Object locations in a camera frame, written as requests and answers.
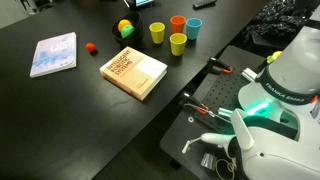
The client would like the brown hardcover book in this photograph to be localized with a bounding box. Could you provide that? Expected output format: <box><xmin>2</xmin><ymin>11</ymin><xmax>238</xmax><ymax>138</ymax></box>
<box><xmin>99</xmin><ymin>46</ymin><xmax>168</xmax><ymax>102</ymax></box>

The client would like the pale blue UIST book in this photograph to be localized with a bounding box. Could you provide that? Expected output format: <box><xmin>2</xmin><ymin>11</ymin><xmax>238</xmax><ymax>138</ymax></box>
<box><xmin>29</xmin><ymin>31</ymin><xmax>78</xmax><ymax>79</ymax></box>

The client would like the black orange spring clamp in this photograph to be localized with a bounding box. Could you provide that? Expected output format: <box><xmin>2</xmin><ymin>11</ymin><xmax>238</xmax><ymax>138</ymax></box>
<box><xmin>181</xmin><ymin>91</ymin><xmax>217</xmax><ymax>118</ymax></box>
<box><xmin>207</xmin><ymin>57</ymin><xmax>234</xmax><ymax>75</ymax></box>

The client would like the yellow plastic cup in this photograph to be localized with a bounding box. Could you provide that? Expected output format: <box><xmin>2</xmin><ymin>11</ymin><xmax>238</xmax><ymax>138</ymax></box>
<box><xmin>148</xmin><ymin>21</ymin><xmax>166</xmax><ymax>45</ymax></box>
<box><xmin>169</xmin><ymin>32</ymin><xmax>188</xmax><ymax>57</ymax></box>

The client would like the black bowl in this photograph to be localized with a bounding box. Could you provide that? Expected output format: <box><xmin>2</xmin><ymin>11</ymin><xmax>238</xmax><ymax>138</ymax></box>
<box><xmin>111</xmin><ymin>12</ymin><xmax>144</xmax><ymax>46</ymax></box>

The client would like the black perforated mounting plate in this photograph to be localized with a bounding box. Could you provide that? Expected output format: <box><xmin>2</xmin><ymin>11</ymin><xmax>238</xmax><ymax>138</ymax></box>
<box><xmin>199</xmin><ymin>64</ymin><xmax>255</xmax><ymax>135</ymax></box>

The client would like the green toy fruit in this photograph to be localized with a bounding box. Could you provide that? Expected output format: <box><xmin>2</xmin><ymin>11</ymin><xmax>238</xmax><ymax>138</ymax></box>
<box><xmin>120</xmin><ymin>24</ymin><xmax>136</xmax><ymax>39</ymax></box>

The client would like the orange plastic cup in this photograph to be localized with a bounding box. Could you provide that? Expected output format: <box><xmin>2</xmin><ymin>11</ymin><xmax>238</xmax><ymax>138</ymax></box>
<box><xmin>169</xmin><ymin>15</ymin><xmax>187</xmax><ymax>35</ymax></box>

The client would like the silver metal cylinder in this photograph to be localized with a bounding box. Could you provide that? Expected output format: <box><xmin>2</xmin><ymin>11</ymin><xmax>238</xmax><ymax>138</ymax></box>
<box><xmin>217</xmin><ymin>107</ymin><xmax>235</xmax><ymax>119</ymax></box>

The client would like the blue plastic cup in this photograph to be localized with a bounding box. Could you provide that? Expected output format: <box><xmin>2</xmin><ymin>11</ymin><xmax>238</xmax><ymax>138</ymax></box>
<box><xmin>185</xmin><ymin>17</ymin><xmax>203</xmax><ymax>41</ymax></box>

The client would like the orange toy fruit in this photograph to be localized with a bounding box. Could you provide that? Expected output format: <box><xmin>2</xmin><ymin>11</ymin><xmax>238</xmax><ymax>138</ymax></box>
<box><xmin>117</xmin><ymin>19</ymin><xmax>133</xmax><ymax>33</ymax></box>

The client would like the small red ball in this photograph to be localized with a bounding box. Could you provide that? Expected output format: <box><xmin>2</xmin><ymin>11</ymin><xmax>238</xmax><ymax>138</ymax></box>
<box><xmin>85</xmin><ymin>42</ymin><xmax>98</xmax><ymax>53</ymax></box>

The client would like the small clear plastic bag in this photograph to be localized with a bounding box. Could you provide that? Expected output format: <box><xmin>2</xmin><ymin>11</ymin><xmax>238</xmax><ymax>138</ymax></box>
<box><xmin>200</xmin><ymin>152</ymin><xmax>216</xmax><ymax>170</ymax></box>

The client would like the tablet with lit screen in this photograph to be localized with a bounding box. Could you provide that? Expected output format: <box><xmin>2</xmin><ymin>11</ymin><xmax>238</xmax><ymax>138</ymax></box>
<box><xmin>133</xmin><ymin>0</ymin><xmax>155</xmax><ymax>8</ymax></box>

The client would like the silver metal block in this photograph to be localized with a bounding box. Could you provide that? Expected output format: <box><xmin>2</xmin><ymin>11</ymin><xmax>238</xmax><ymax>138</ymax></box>
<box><xmin>241</xmin><ymin>67</ymin><xmax>258</xmax><ymax>83</ymax></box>

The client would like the black remote control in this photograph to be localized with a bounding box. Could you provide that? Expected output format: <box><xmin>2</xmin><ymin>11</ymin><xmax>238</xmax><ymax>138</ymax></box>
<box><xmin>192</xmin><ymin>0</ymin><xmax>218</xmax><ymax>10</ymax></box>

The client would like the tan rubber band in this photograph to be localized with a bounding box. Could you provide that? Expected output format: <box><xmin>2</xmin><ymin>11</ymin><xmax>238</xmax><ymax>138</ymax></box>
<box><xmin>214</xmin><ymin>158</ymin><xmax>237</xmax><ymax>180</ymax></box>

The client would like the yellow green plastic knob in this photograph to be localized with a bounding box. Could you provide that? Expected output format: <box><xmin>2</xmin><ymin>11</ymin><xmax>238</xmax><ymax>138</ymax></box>
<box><xmin>266</xmin><ymin>50</ymin><xmax>283</xmax><ymax>65</ymax></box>

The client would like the black speckled fabric bag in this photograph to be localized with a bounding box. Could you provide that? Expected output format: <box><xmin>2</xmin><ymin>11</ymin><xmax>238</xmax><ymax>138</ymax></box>
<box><xmin>242</xmin><ymin>0</ymin><xmax>311</xmax><ymax>46</ymax></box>

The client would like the white plastic handle tool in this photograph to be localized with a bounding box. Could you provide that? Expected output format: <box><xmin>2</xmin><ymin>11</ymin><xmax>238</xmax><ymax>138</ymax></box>
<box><xmin>181</xmin><ymin>132</ymin><xmax>235</xmax><ymax>155</ymax></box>

